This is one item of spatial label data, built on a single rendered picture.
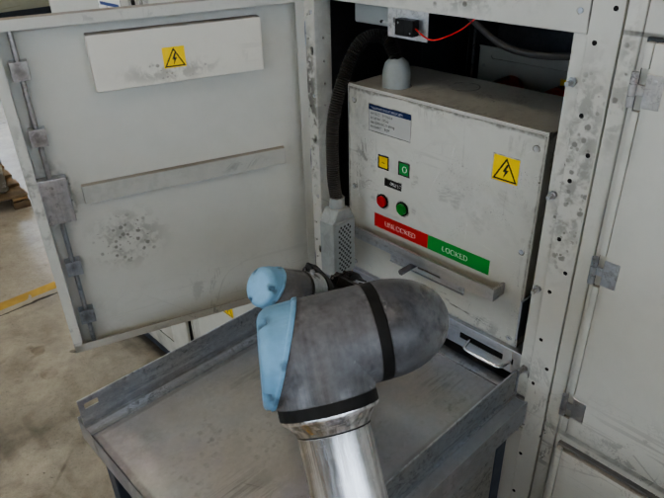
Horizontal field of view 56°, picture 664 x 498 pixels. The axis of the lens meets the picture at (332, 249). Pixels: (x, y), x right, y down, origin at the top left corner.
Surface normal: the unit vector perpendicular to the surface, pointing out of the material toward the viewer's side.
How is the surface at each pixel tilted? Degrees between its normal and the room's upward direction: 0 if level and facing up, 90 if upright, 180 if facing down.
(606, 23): 90
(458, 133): 90
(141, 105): 90
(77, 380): 0
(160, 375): 90
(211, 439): 0
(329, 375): 52
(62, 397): 0
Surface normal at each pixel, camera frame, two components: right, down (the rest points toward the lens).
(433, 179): -0.73, 0.36
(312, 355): 0.10, -0.08
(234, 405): -0.03, -0.86
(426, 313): 0.62, -0.37
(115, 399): 0.69, 0.35
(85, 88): 0.44, 0.44
